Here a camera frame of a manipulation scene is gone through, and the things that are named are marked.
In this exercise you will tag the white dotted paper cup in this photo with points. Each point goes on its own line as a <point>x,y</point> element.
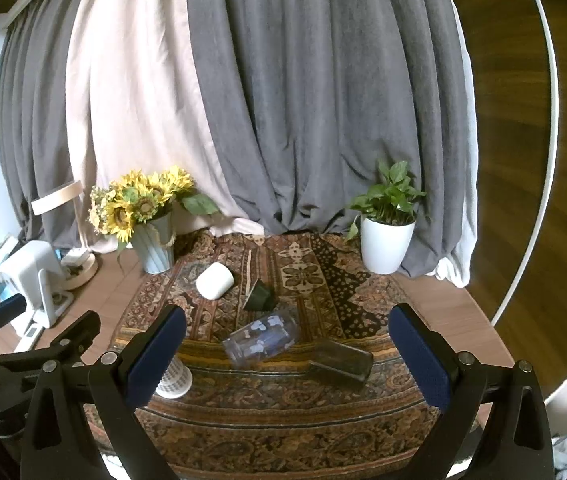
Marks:
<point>177,382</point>

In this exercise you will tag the dark green cup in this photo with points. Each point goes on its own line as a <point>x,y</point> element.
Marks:
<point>259,299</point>

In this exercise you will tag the narrow grey curtain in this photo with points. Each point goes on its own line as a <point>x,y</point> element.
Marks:
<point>33,135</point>

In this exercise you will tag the white curved hoop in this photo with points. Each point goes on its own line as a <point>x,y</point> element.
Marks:
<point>553,125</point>

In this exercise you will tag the white desktop appliance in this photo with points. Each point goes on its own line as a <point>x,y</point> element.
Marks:
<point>30,272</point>

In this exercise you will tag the pale blue ribbed vase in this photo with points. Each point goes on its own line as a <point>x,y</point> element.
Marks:
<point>156,250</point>

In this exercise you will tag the green leafy plant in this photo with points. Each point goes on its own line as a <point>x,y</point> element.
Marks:
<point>388,200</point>

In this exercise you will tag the wide grey curtain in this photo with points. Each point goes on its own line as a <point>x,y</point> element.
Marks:
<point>333,110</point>

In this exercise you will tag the beige curtain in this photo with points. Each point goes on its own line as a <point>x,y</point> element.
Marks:
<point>138,100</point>

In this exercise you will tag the sunflower bouquet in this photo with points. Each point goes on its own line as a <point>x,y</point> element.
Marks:
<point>133,202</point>

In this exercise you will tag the white sheer curtain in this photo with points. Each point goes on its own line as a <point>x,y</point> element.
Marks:
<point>466,185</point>

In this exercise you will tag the dark square glass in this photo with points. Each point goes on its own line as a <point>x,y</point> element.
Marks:
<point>341,364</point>

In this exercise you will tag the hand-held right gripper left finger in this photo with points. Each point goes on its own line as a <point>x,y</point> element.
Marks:
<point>157,357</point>

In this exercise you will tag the patterned brown table cloth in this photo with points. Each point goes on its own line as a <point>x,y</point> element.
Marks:
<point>283,415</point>

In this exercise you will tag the white plant pot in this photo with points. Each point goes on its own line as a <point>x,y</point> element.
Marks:
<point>386,247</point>

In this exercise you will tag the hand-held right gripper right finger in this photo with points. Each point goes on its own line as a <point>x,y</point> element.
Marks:
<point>421,357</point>

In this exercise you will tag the white power strip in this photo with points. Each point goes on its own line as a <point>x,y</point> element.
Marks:
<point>30,332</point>

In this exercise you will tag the clear glass with blue print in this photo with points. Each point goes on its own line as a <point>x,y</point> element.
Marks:
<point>262,341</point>

